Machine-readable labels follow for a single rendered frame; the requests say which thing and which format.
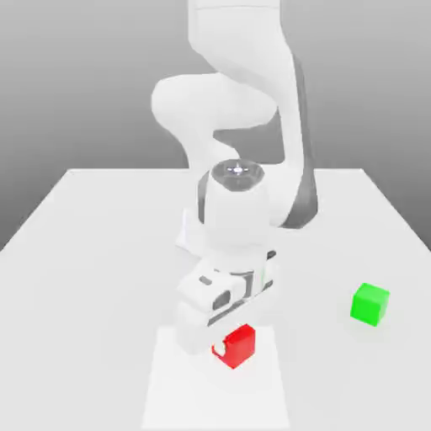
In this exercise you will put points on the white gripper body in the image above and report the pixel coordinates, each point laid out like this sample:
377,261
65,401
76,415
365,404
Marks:
193,333

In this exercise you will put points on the small red cube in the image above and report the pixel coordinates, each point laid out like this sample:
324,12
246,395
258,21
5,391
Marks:
239,346

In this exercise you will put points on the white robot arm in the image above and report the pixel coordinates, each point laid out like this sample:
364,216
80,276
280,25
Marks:
235,101

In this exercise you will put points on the small green cube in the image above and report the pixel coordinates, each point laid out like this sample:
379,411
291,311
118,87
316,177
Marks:
368,304

